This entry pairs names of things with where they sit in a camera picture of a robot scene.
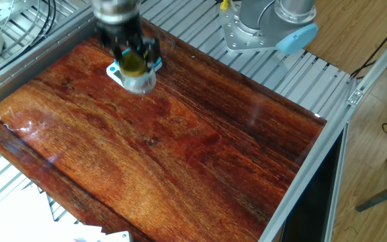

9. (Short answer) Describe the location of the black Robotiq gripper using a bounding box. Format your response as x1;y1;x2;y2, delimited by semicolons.
95;15;163;70

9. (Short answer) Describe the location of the glass jar with gold lid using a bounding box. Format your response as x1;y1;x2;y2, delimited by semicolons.
118;50;157;95

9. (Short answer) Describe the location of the white and blue kitchen scale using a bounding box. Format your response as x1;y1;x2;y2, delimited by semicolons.
105;48;163;90

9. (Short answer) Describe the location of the wood grain board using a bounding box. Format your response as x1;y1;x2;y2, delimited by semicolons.
0;18;327;242

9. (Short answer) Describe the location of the silver metal plate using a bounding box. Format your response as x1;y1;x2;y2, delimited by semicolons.
0;0;38;25

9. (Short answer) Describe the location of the white box small green button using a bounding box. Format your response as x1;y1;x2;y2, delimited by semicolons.
104;230;134;242

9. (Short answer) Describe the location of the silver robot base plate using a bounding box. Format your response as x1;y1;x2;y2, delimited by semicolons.
218;0;284;54

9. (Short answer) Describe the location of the aluminium frame beam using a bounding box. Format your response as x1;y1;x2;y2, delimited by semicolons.
0;8;97;117
259;97;362;242

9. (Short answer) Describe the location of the black floor cable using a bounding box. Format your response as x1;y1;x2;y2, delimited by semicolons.
349;9;387;80

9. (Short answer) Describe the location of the aluminium frame post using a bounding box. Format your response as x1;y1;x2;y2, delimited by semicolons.
346;19;387;106

